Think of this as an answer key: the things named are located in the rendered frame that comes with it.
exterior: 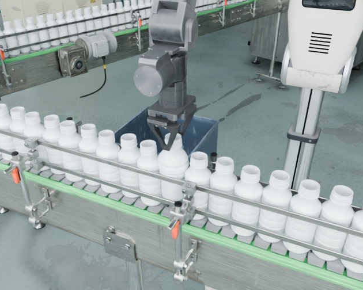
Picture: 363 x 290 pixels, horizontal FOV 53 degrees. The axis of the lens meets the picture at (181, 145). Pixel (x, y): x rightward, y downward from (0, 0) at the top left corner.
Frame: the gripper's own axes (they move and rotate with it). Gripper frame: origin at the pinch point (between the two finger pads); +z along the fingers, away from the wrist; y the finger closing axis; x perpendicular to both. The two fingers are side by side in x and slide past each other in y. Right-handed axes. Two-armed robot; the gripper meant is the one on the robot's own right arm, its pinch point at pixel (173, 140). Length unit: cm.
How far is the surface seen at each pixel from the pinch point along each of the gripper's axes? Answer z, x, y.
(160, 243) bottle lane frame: 27.4, -1.3, 5.0
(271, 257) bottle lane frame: 19.7, 25.5, 5.1
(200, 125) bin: 27, -16, -57
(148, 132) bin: 35, -39, -56
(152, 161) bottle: 6.1, -4.5, 1.5
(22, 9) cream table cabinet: 41, -306, -245
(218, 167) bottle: 3.3, 11.2, 0.9
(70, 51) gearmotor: 19, -107, -91
